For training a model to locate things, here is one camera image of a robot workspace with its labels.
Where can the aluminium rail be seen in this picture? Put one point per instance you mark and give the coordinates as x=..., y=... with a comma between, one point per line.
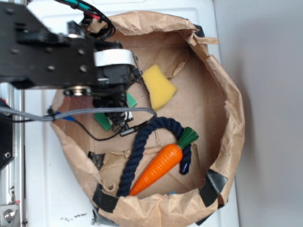
x=13, y=212

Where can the orange toy carrot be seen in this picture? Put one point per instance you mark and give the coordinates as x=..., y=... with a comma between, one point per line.
x=166, y=159

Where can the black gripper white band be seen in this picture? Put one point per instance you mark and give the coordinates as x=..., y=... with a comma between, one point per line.
x=117, y=70

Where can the white plastic lid board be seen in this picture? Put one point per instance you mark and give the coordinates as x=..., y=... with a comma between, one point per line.
x=54, y=197

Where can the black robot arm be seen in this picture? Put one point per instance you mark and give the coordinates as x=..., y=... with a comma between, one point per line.
x=34, y=57

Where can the yellow sponge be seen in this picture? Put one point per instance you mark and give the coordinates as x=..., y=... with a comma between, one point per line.
x=160, y=89

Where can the green rectangular block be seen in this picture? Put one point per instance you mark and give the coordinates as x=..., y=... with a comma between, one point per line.
x=111, y=121

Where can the blue scrub sponge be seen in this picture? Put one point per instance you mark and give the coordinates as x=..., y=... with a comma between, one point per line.
x=172, y=192

